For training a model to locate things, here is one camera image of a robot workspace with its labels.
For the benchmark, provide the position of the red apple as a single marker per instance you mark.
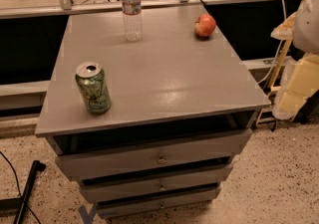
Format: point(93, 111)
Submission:
point(204, 25)

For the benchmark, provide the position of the grey drawer cabinet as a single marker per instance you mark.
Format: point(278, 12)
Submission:
point(168, 85)

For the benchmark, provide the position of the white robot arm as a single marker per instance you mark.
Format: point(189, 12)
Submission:
point(306, 27)

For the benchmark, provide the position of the grey bottom drawer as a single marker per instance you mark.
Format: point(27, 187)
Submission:
point(156, 201)

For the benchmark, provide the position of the grey drawer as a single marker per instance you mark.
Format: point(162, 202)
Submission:
point(156, 201)
point(154, 181)
point(153, 155)

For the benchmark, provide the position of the green soda can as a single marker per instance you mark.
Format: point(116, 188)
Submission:
point(90, 79)

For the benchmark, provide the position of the yellow wooden frame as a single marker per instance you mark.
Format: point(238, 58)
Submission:
point(276, 67)

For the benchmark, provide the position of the blue floor tape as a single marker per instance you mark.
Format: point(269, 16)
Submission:
point(87, 216)

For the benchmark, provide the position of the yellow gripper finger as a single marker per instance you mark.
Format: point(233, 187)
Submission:
point(299, 82)
point(285, 30)

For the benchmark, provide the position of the grey middle drawer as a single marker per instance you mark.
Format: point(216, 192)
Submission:
point(154, 181)

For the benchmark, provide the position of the clear plastic water bottle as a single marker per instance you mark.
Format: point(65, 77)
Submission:
point(132, 15)

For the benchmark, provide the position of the black stand leg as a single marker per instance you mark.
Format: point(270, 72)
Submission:
point(18, 206)

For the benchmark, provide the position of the grey top drawer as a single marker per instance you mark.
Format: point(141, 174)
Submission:
point(153, 155)

